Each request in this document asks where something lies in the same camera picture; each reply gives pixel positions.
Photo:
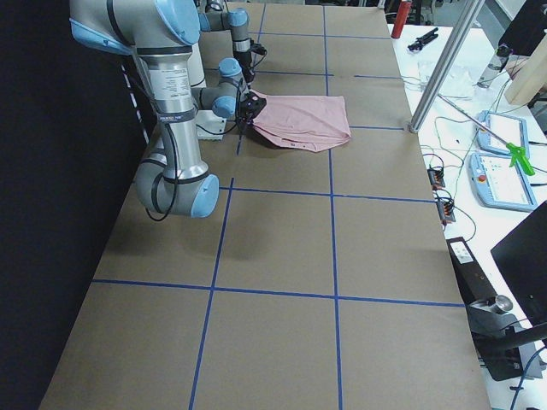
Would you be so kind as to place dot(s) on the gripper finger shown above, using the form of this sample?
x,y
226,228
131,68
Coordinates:
x,y
242,128

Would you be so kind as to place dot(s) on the lower blue teach pendant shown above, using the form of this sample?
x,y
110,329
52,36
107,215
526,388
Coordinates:
x,y
499,185

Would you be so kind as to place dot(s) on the blue tape line far right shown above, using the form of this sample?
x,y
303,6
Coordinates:
x,y
279,293

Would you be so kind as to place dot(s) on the blue teach pendant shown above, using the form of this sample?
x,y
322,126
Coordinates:
x,y
511,129
499,185

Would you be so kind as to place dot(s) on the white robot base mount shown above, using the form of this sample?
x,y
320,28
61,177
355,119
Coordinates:
x,y
209,125

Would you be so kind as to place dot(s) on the red cylinder bottle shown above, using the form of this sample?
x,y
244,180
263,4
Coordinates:
x,y
401,18

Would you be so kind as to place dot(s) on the green handled grabber stick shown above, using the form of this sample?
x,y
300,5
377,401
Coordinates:
x,y
517,153

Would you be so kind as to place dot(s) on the black pliers tool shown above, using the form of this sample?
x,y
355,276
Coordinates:
x,y
421,42

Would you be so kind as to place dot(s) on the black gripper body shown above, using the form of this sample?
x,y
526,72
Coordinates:
x,y
246,63
244,114

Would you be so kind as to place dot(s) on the blue tape line crosswise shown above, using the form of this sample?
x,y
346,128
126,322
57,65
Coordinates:
x,y
333,195

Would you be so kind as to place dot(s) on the blue tape line near base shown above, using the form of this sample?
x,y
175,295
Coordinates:
x,y
211,295

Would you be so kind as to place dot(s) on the aluminium frame post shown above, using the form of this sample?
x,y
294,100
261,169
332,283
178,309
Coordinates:
x,y
448,56

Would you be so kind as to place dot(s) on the upper orange black connector block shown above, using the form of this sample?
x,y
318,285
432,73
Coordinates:
x,y
436,177

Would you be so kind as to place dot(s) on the upper blue teach pendant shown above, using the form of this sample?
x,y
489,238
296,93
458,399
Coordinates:
x,y
511,129

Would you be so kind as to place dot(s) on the pink Snoopy t-shirt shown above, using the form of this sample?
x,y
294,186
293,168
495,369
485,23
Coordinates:
x,y
312,123

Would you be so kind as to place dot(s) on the blue tape centre stub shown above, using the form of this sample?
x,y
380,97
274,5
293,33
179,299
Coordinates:
x,y
263,14

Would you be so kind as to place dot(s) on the black monitor on stand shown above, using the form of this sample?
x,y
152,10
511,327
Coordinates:
x,y
521,259

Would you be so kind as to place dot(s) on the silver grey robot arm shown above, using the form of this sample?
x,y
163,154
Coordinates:
x,y
160,37
216,17

